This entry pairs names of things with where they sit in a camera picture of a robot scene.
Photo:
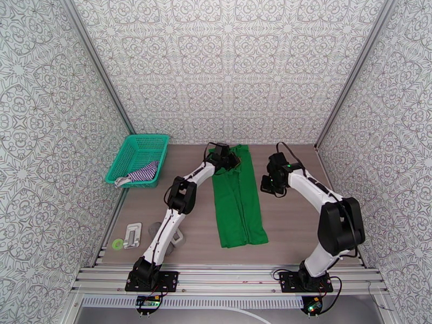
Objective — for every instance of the green t-shirt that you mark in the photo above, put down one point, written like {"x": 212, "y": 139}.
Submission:
{"x": 238, "y": 211}

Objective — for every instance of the purple white striped tank top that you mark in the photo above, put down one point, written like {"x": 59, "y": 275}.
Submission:
{"x": 143, "y": 174}

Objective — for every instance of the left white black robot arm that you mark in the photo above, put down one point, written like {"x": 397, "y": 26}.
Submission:
{"x": 182, "y": 198}

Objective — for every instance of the green plastic mesh basket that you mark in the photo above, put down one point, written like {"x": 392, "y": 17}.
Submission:
{"x": 135, "y": 154}

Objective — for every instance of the grey white small device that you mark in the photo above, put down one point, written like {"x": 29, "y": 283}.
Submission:
{"x": 178, "y": 239}

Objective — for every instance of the grey felt pouch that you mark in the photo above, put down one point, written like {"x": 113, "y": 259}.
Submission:
{"x": 153, "y": 229}

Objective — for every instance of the white plastic stand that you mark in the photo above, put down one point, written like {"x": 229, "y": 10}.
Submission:
{"x": 132, "y": 236}

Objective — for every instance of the right round circuit board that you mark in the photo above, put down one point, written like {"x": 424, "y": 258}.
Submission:
{"x": 312, "y": 305}

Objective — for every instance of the green tape roll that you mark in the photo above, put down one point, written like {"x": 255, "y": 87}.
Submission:
{"x": 114, "y": 244}

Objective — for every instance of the left green circuit board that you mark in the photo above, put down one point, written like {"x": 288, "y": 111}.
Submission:
{"x": 147, "y": 302}

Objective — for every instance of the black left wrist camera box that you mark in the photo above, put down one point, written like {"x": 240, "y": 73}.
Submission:
{"x": 221, "y": 148}

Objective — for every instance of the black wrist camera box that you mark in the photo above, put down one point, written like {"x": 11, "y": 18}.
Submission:
{"x": 221, "y": 148}
{"x": 276, "y": 160}

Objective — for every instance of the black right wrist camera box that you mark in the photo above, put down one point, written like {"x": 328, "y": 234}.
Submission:
{"x": 276, "y": 160}

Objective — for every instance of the aluminium table side rail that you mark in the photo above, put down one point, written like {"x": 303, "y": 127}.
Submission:
{"x": 101, "y": 255}
{"x": 329, "y": 178}

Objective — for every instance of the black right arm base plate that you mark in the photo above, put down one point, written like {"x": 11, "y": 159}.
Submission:
{"x": 290, "y": 282}

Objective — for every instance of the aluminium front rail frame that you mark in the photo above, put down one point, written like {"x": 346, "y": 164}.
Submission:
{"x": 229, "y": 279}

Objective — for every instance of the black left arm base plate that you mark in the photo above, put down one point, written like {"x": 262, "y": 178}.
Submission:
{"x": 168, "y": 281}

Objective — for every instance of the aluminium corner post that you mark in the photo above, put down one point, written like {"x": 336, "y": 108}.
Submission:
{"x": 98, "y": 63}
{"x": 359, "y": 63}

